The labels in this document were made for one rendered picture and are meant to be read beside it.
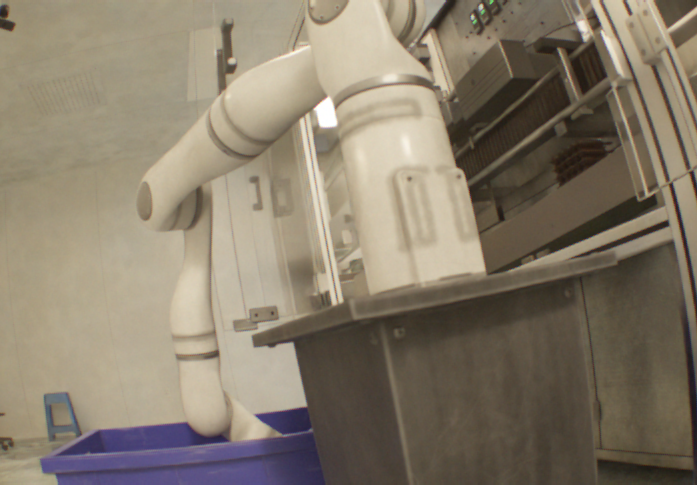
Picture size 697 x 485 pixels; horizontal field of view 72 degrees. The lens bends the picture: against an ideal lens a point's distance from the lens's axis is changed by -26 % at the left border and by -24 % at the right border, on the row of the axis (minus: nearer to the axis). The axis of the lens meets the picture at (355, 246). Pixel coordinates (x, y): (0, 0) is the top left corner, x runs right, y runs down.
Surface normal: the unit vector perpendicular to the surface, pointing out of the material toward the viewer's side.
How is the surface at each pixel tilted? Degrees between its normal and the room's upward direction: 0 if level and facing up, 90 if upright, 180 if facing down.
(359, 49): 91
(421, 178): 90
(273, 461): 90
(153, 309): 90
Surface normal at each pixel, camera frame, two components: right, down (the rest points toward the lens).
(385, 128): -0.22, -0.12
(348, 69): -0.65, -0.03
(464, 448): 0.39, -0.22
